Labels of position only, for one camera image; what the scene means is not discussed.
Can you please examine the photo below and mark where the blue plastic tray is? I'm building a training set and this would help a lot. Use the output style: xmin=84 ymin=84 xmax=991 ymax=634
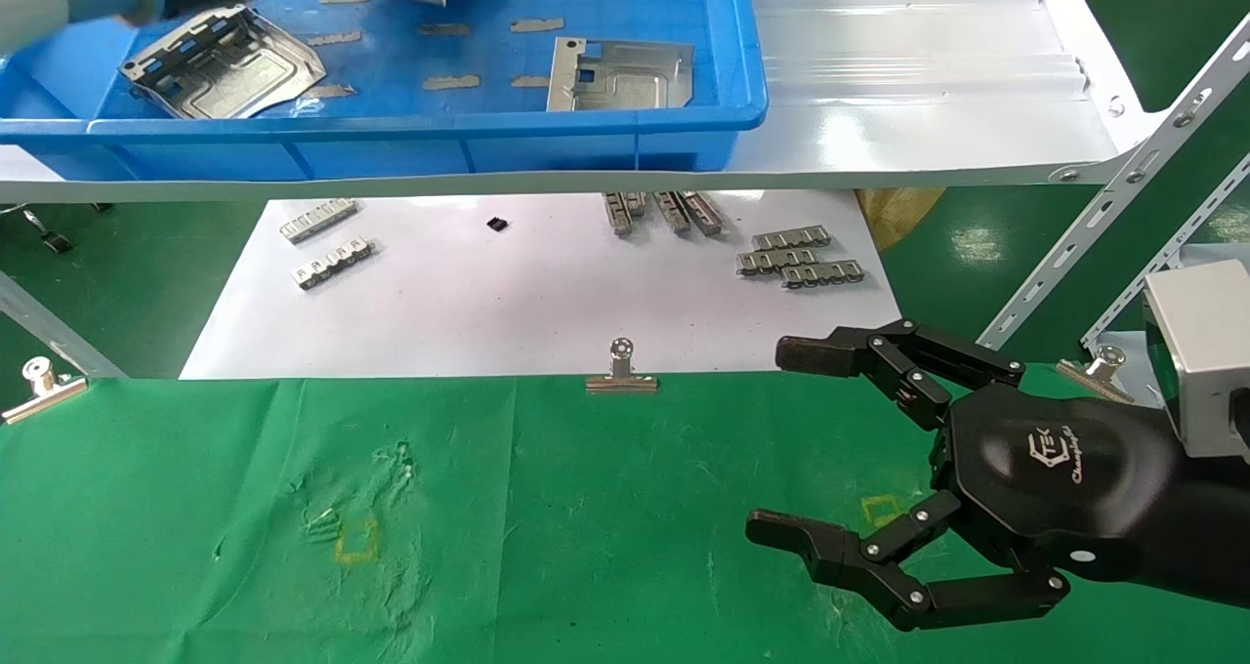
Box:
xmin=0 ymin=0 xmax=770 ymax=183

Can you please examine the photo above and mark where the grey metal frame bar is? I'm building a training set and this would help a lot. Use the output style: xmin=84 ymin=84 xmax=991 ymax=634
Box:
xmin=0 ymin=271 xmax=129 ymax=380

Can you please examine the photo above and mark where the yellowish brown bag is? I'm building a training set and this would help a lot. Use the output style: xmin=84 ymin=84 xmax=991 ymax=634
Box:
xmin=856 ymin=188 xmax=946 ymax=253

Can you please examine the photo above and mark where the bent sheet metal part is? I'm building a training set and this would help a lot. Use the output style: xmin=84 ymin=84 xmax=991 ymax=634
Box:
xmin=119 ymin=4 xmax=328 ymax=121

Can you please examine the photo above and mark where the white shelf board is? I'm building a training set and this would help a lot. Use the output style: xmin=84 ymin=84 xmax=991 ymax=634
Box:
xmin=0 ymin=0 xmax=1165 ymax=205

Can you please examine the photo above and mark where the white perforated angle bar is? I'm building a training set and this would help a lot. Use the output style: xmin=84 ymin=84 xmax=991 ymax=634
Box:
xmin=977 ymin=10 xmax=1250 ymax=353
xmin=1079 ymin=151 xmax=1250 ymax=354

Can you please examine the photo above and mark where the green table cloth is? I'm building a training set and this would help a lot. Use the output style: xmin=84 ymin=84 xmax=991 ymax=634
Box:
xmin=0 ymin=363 xmax=1250 ymax=664

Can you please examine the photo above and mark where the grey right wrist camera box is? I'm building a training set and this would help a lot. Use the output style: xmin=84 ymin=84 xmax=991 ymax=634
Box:
xmin=1142 ymin=260 xmax=1250 ymax=461

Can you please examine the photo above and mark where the white paper sheet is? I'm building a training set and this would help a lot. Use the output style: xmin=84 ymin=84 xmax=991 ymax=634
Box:
xmin=181 ymin=191 xmax=904 ymax=381

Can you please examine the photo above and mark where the flat sheet metal part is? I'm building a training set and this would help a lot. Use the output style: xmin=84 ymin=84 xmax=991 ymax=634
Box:
xmin=547 ymin=39 xmax=694 ymax=114

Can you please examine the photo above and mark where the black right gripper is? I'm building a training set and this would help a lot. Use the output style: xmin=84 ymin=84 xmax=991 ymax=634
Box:
xmin=746 ymin=318 xmax=1183 ymax=632

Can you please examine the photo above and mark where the black metal caster foot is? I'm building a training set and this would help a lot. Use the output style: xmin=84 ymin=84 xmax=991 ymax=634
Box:
xmin=20 ymin=205 xmax=75 ymax=256

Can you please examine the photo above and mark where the silver binder clip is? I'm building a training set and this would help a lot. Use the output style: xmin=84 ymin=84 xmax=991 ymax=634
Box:
xmin=2 ymin=356 xmax=90 ymax=425
xmin=586 ymin=339 xmax=659 ymax=394
xmin=1057 ymin=346 xmax=1135 ymax=404

